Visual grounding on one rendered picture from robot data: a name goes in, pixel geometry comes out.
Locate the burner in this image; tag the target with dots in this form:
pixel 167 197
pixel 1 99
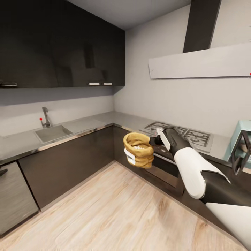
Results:
pixel 197 139

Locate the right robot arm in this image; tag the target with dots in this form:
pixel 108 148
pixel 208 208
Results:
pixel 203 181

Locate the dishwasher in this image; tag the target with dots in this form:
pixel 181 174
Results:
pixel 17 201

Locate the microwave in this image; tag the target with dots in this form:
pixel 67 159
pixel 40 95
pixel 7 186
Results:
pixel 240 144

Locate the popcorn bag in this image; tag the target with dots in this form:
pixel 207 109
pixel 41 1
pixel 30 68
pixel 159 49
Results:
pixel 142 157

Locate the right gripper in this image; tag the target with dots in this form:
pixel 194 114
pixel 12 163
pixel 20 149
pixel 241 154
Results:
pixel 154 141

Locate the cabinet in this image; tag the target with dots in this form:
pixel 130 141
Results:
pixel 87 50
pixel 26 59

